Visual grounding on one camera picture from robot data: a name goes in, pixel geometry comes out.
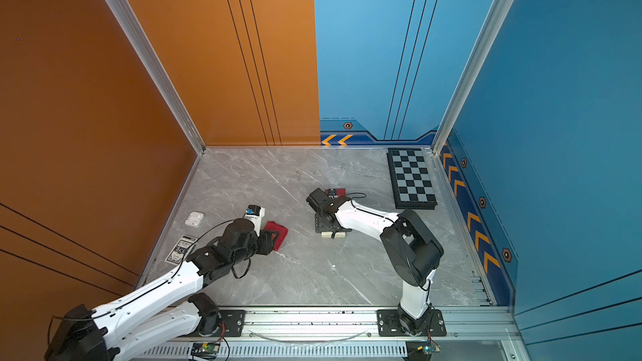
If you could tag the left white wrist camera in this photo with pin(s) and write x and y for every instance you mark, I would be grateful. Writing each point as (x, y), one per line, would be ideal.
(255, 214)

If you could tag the white vented cable duct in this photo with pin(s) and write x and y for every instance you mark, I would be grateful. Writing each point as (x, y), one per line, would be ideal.
(271, 350)

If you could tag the white earbuds case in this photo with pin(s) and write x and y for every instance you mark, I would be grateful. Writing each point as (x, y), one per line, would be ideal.
(195, 219)

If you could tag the aluminium front rail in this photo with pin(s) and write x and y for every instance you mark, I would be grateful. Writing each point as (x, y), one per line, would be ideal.
(315, 325)

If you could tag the left green circuit board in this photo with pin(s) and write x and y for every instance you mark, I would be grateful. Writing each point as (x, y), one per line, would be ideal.
(205, 351)

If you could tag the black white chessboard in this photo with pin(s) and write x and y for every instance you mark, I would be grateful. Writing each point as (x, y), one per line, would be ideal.
(410, 179)

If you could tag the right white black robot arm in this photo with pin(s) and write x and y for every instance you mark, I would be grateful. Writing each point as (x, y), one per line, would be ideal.
(412, 248)

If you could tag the aluminium corner post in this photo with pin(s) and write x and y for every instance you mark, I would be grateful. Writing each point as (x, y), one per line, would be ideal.
(492, 25)
(133, 30)

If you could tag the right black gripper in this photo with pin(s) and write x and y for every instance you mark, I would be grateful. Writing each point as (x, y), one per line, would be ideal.
(319, 225)

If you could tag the right aluminium corner post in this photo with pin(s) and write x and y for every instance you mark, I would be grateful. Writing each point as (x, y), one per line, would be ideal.
(492, 25)

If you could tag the red jewelry box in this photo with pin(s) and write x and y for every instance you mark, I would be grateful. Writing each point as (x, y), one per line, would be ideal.
(278, 232)

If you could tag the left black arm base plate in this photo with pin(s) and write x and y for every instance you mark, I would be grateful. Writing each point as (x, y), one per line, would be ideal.
(223, 323)

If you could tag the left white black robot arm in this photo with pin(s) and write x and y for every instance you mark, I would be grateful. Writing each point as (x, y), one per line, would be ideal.
(171, 306)

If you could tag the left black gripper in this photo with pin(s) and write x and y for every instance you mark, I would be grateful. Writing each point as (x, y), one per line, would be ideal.
(266, 237)

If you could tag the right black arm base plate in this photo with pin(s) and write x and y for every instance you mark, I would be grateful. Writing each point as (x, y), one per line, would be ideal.
(396, 322)

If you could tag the cream lotus print box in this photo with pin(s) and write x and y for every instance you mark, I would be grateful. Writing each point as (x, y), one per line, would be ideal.
(333, 235)

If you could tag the red jewelry box lid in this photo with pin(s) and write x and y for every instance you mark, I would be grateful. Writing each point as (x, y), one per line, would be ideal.
(336, 192)

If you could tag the left aluminium corner post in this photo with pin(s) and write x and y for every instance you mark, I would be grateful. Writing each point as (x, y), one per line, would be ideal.
(133, 30)

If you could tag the green circuit board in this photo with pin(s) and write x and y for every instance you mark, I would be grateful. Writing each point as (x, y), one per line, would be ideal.
(421, 351)
(205, 351)

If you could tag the right green circuit board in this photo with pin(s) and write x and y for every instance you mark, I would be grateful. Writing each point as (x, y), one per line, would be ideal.
(421, 351)

